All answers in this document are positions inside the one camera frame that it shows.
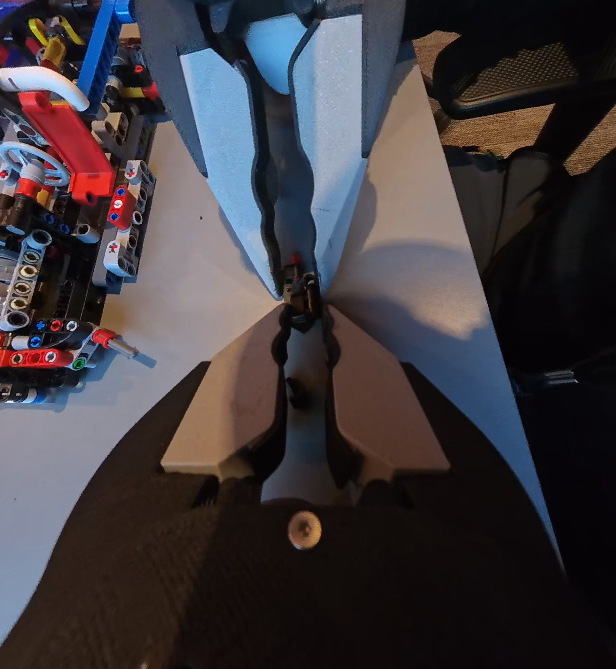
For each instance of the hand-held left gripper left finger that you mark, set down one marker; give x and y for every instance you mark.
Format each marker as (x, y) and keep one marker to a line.
(229, 413)

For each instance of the black office chair base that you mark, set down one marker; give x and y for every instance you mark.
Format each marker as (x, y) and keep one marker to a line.
(553, 125)

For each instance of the grey fabric bag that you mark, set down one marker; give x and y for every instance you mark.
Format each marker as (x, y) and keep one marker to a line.
(496, 198)

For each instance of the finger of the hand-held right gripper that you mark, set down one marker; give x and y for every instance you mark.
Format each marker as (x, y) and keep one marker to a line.
(224, 130)
(334, 130)

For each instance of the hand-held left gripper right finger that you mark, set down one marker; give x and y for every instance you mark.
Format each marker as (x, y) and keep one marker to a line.
(386, 413)

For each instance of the toy brick vehicle model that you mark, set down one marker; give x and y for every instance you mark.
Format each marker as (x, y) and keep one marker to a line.
(52, 209)

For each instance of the light grey desk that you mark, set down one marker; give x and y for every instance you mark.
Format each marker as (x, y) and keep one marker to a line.
(78, 444)

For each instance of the black toy assembly red pin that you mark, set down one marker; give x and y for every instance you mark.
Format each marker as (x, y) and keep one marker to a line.
(297, 292)

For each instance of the small black toy connector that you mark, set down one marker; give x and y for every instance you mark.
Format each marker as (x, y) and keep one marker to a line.
(295, 392)

